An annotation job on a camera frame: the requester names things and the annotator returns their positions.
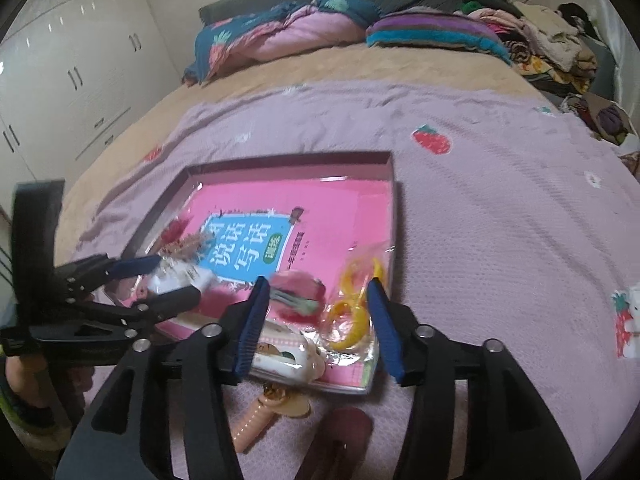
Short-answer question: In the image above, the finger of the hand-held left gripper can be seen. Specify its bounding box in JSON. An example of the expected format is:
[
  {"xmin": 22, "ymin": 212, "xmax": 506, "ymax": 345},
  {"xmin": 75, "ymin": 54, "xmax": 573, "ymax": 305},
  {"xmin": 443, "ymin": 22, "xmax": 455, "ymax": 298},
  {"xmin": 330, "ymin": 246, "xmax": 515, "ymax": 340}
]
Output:
[
  {"xmin": 56, "ymin": 254, "xmax": 162, "ymax": 294},
  {"xmin": 29, "ymin": 285, "xmax": 202, "ymax": 344}
]

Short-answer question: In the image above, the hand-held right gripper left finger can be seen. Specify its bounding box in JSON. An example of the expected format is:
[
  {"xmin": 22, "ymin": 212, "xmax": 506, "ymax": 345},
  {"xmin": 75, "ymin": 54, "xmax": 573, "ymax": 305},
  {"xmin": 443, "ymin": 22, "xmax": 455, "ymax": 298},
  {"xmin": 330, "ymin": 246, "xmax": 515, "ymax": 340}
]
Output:
[{"xmin": 55, "ymin": 276, "xmax": 273, "ymax": 480}]

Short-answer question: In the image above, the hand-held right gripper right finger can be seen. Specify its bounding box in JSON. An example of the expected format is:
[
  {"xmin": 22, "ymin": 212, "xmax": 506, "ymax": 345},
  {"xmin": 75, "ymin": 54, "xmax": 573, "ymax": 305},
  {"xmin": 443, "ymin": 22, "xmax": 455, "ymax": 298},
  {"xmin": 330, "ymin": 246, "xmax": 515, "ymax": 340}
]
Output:
[{"xmin": 366, "ymin": 277, "xmax": 583, "ymax": 480}]

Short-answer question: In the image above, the cherry earrings packet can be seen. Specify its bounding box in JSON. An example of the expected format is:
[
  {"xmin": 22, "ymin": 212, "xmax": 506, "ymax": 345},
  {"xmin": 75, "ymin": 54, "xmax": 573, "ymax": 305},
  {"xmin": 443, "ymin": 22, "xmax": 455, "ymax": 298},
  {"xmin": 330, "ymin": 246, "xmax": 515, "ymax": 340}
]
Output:
[{"xmin": 144, "ymin": 255, "xmax": 219, "ymax": 297}]

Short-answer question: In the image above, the bag of yellow hair ties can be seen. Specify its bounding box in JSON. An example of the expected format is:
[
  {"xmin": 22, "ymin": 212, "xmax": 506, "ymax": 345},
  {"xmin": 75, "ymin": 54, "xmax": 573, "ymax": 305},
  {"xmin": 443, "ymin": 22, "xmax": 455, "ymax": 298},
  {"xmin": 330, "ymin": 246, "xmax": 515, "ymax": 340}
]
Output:
[{"xmin": 320, "ymin": 242, "xmax": 396, "ymax": 366}]

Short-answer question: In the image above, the white hair claw clip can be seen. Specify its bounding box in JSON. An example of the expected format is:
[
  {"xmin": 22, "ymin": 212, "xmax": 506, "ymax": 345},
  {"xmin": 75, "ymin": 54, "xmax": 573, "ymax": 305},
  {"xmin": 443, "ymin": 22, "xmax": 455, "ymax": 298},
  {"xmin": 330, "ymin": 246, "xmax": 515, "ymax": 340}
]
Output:
[{"xmin": 250, "ymin": 317, "xmax": 327, "ymax": 386}]

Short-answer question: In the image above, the pink pompom hair clip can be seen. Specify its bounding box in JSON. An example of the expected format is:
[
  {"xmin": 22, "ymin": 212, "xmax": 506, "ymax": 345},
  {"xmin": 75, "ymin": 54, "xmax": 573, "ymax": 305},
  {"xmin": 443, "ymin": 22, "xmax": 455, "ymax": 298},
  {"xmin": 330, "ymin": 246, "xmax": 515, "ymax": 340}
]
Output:
[{"xmin": 270, "ymin": 270, "xmax": 328, "ymax": 323}]

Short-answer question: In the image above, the shallow brown cardboard box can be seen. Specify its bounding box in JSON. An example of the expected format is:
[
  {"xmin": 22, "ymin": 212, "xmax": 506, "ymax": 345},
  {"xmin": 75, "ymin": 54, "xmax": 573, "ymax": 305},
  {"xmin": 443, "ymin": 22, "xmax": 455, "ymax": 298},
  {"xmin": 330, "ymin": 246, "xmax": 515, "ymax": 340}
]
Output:
[{"xmin": 120, "ymin": 151, "xmax": 405, "ymax": 286}]

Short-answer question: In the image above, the dark red hair clip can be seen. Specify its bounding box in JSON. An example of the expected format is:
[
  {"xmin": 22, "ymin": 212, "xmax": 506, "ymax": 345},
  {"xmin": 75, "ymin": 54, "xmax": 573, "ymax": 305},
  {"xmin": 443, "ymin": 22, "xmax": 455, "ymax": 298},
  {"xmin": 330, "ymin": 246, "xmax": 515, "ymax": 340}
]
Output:
[{"xmin": 312, "ymin": 407, "xmax": 374, "ymax": 480}]

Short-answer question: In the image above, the pink book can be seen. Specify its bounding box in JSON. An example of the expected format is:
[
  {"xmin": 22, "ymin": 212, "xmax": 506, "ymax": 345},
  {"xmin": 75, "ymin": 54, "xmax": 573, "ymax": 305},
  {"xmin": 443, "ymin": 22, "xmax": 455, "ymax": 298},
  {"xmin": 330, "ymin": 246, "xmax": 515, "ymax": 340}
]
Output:
[{"xmin": 150, "ymin": 177, "xmax": 399, "ymax": 397}]

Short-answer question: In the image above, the purple printed blanket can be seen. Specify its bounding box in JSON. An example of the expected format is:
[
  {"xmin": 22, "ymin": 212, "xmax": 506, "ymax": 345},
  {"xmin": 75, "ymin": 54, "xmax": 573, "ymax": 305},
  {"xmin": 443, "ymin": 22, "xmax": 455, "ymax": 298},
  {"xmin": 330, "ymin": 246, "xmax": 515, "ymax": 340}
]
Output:
[{"xmin": 55, "ymin": 80, "xmax": 640, "ymax": 480}]

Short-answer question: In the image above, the white wardrobe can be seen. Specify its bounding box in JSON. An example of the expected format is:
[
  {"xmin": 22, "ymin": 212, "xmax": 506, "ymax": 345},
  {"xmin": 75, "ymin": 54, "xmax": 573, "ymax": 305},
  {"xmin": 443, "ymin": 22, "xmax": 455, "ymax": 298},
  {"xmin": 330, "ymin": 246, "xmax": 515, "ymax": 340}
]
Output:
[{"xmin": 0, "ymin": 0, "xmax": 183, "ymax": 186}]

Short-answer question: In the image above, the strawberry print quilt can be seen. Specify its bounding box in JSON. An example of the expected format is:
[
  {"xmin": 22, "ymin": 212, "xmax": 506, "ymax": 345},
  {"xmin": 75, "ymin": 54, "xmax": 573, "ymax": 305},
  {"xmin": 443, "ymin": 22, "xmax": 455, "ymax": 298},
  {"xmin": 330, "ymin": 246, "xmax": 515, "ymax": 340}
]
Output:
[{"xmin": 182, "ymin": 0, "xmax": 386, "ymax": 86}]

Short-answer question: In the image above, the striped fleece blanket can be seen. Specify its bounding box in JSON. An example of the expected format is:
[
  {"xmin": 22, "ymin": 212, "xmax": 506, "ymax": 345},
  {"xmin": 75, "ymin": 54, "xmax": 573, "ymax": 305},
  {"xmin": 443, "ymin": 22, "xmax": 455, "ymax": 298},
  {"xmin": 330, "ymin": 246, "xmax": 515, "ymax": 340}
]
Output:
[{"xmin": 366, "ymin": 10, "xmax": 513, "ymax": 66}]

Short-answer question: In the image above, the pile of clothes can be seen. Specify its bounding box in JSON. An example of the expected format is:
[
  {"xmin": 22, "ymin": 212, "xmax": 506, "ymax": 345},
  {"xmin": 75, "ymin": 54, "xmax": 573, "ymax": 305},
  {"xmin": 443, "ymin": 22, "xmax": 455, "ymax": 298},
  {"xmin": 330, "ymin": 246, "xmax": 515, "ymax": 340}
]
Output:
[{"xmin": 452, "ymin": 0, "xmax": 640, "ymax": 148}]

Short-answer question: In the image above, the cream curtain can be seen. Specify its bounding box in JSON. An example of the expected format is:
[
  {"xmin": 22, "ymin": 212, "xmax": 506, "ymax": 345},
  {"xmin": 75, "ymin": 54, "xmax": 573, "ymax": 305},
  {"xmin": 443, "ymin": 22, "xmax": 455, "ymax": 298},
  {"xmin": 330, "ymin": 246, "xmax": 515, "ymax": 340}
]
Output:
[{"xmin": 590, "ymin": 0, "xmax": 640, "ymax": 126}]

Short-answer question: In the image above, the orange spiral hair tie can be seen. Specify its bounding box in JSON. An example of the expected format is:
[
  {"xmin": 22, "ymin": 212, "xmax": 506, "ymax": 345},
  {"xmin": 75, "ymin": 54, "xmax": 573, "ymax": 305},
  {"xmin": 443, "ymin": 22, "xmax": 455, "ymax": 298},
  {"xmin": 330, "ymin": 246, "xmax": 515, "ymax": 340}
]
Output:
[{"xmin": 232, "ymin": 382, "xmax": 312, "ymax": 456}]

